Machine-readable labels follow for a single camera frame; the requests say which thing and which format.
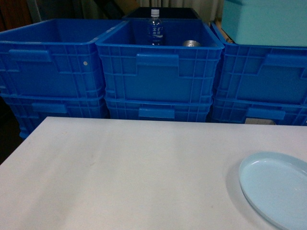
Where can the light blue oval tray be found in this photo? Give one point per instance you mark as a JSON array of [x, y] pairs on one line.
[[275, 185]]

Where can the blue crate bottom middle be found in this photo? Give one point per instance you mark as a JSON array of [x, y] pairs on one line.
[[157, 111]]

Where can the blue crate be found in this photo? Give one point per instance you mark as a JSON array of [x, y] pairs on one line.
[[54, 58], [274, 74], [237, 111], [136, 70], [31, 111], [157, 111]]

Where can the blue crate top middle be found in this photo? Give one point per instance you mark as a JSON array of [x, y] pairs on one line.
[[136, 70]]

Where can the blue crate bottom right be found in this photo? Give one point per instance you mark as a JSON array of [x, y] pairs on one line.
[[237, 111]]

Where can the silver metal can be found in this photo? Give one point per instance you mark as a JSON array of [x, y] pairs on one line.
[[191, 43]]

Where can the clear plastic water bottle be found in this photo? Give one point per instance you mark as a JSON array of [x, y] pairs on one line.
[[155, 29]]

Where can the blue crate top right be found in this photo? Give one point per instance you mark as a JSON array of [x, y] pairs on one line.
[[274, 74]]

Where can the blue crate top left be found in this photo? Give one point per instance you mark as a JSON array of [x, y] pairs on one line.
[[54, 58]]

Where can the blue crate bottom left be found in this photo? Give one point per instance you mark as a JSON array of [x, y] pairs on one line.
[[31, 111]]

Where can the teal foam box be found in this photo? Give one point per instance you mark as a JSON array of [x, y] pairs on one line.
[[266, 22]]

